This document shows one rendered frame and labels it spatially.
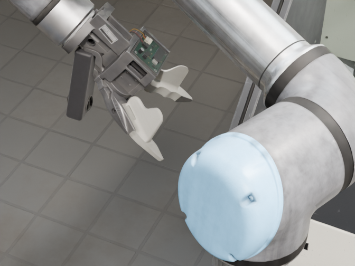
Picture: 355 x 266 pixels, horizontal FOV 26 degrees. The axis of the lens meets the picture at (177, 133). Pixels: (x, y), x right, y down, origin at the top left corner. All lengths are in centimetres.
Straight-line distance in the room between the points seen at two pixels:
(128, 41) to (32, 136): 208
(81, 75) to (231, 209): 40
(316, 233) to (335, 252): 6
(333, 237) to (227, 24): 91
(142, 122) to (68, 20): 17
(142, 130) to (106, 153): 194
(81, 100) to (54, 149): 193
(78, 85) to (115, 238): 164
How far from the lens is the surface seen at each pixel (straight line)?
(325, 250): 176
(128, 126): 103
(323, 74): 83
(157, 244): 265
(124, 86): 105
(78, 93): 108
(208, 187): 74
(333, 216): 167
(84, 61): 105
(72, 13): 102
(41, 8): 102
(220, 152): 74
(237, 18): 88
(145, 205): 277
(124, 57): 101
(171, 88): 113
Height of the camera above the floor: 205
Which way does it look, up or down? 42 degrees down
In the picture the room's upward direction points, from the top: straight up
